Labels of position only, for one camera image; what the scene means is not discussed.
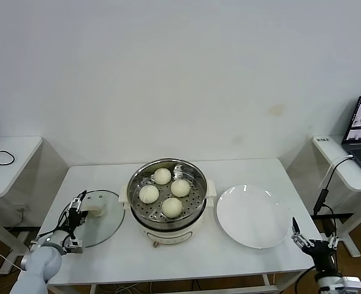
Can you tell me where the black cable with adapter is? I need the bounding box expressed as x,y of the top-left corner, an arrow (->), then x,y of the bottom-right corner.
313,156 -> 355,294

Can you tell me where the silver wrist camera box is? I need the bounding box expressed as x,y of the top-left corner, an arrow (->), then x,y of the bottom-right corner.
341,276 -> 361,291
64,238 -> 84,254

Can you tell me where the perforated steel steamer basket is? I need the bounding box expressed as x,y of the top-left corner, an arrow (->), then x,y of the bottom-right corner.
127,157 -> 208,229

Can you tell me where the white floor cable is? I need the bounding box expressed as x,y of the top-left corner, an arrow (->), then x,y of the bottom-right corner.
0,243 -> 23,272

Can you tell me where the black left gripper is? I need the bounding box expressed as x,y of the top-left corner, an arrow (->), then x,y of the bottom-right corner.
67,190 -> 88,238

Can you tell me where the round white plate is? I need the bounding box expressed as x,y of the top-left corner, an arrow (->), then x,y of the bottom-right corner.
216,183 -> 291,249

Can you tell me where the round glass pot lid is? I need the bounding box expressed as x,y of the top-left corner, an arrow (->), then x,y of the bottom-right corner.
57,189 -> 126,249

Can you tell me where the cream electric cooker pot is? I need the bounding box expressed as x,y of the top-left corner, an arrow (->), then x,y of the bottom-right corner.
118,179 -> 217,248

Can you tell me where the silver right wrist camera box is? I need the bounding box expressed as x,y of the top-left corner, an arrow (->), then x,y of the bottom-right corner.
341,276 -> 361,291

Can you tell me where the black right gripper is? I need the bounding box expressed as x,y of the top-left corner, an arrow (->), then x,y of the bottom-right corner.
291,216 -> 340,272

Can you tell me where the white side table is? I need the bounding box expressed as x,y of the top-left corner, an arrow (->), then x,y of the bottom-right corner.
310,134 -> 361,258
0,136 -> 44,275

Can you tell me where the white work table frame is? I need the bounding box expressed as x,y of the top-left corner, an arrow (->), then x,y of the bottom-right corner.
45,272 -> 310,294

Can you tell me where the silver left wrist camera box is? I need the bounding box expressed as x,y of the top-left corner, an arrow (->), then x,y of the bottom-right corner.
64,238 -> 84,254

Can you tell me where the white steamed baozi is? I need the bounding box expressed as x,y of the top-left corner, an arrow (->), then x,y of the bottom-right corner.
139,184 -> 160,204
154,167 -> 172,185
161,197 -> 183,218
170,179 -> 191,198

